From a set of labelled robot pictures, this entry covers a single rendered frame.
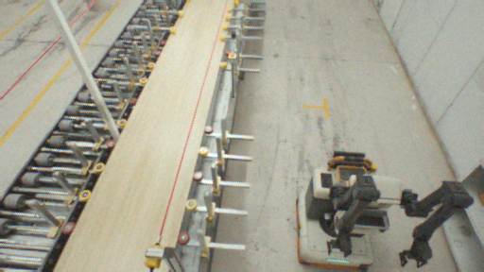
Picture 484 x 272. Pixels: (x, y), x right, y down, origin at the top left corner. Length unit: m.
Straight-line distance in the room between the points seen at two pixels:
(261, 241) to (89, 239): 1.55
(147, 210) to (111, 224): 0.26
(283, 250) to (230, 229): 0.56
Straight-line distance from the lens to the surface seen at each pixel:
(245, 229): 3.07
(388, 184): 1.91
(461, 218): 3.70
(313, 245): 2.79
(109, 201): 2.39
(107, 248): 2.22
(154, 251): 1.25
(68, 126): 3.15
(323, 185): 2.45
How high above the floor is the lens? 2.83
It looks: 49 degrees down
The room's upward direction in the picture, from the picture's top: 1 degrees clockwise
